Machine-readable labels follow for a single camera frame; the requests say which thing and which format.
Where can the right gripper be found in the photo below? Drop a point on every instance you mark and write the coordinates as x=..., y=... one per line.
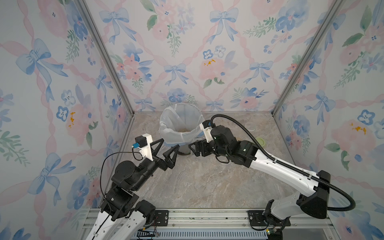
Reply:
x=204, y=150

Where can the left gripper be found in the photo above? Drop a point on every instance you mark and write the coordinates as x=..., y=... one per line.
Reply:
x=164, y=163

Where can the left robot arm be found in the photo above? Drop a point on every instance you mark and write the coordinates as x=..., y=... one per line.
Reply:
x=122, y=215

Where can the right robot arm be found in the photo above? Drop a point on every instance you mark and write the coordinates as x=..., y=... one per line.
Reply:
x=310, y=198

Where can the rice pile in bag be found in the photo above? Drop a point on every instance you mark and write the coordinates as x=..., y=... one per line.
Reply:
x=183, y=130

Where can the black mesh trash bin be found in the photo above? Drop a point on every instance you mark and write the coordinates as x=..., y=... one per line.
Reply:
x=184, y=150

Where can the white trash bag liner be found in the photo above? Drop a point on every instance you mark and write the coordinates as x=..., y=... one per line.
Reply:
x=181, y=116

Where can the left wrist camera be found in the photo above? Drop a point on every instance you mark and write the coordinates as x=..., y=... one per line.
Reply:
x=142, y=145

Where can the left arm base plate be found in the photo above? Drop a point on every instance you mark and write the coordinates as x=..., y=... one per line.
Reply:
x=160, y=218

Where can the aluminium front rail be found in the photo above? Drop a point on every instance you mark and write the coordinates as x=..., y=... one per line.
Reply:
x=230, y=224

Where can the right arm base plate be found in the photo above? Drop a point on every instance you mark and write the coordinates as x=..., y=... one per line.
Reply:
x=257, y=219

